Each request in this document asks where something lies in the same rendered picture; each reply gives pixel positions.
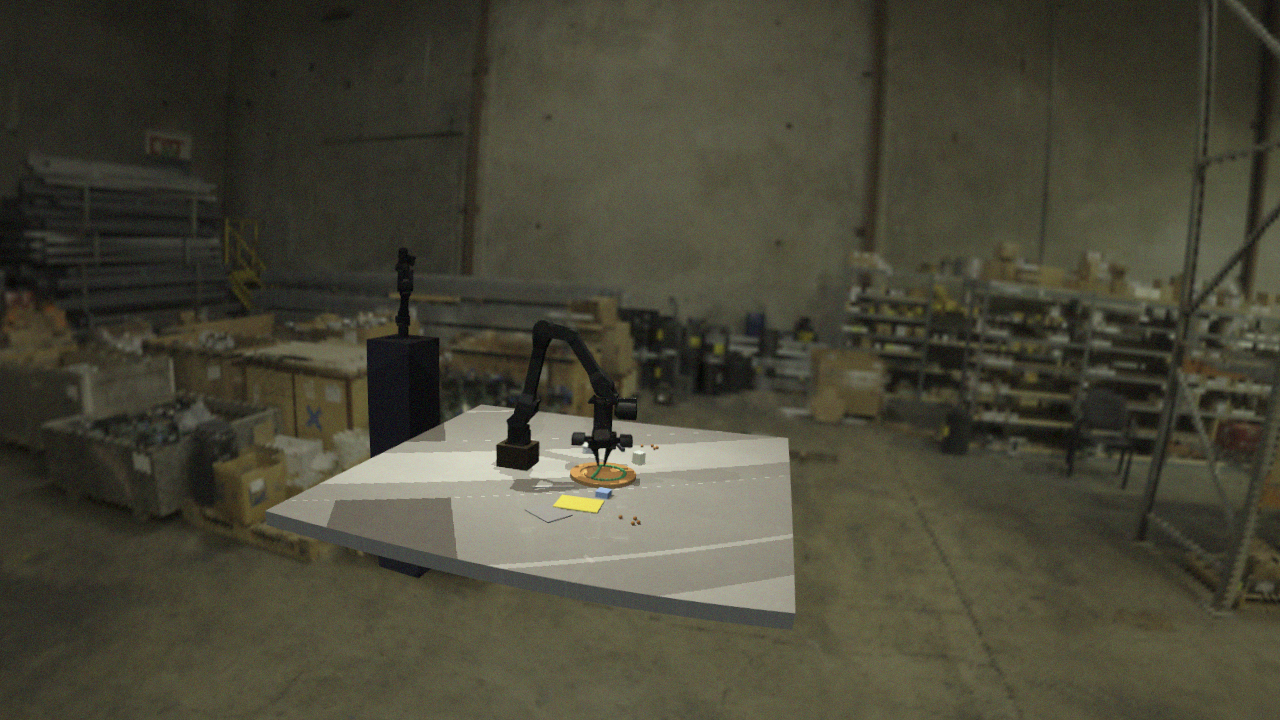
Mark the tan round board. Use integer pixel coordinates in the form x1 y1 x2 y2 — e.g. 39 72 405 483
570 462 636 488

